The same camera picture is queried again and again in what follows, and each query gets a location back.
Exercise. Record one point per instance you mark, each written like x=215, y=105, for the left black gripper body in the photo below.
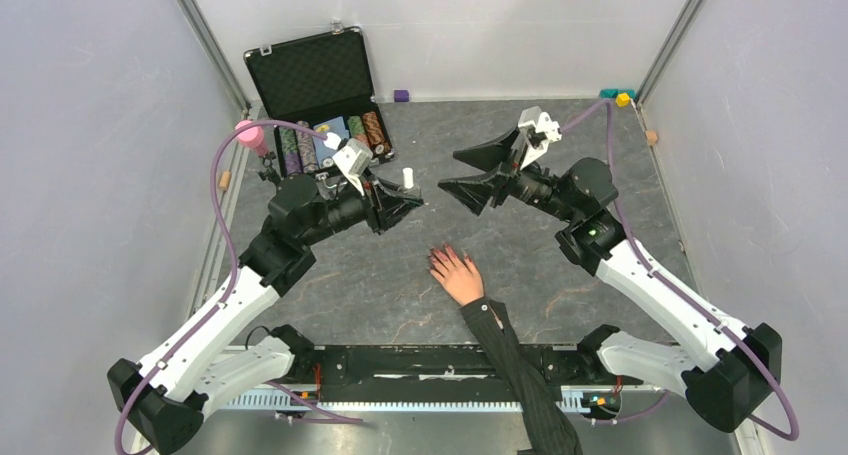
x=374, y=205

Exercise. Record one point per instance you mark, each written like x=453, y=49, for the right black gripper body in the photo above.
x=532, y=183

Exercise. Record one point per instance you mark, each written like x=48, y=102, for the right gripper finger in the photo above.
x=490, y=154
x=476, y=192

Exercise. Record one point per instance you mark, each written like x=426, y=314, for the clear nail polish bottle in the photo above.
x=408, y=178

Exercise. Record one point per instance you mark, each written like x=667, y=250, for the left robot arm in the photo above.
x=172, y=390

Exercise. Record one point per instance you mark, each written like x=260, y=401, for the black pinstripe sleeve forearm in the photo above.
x=548, y=429

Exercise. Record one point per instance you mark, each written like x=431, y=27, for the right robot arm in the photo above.
x=724, y=368

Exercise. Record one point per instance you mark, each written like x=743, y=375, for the mannequin hand with red nails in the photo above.
x=457, y=275

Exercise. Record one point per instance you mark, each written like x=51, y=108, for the purple cube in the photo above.
x=401, y=96

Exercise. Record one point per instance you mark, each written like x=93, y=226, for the teal block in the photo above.
x=612, y=93

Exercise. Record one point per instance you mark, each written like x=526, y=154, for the yellow cube in corner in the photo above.
x=623, y=99

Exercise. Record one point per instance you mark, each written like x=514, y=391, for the black poker chip case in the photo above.
x=318, y=78

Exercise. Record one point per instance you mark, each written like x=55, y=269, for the pink microphone on tripod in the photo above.
x=253, y=138

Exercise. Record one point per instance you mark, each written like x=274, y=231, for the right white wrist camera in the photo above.
x=537, y=131

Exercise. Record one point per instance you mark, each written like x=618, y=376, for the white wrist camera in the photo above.
x=537, y=131
x=351, y=158

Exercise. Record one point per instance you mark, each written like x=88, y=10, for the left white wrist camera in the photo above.
x=351, y=158

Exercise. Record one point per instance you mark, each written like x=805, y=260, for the tan block left wall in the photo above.
x=224, y=180

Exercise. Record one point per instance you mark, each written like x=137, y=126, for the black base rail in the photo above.
x=430, y=378

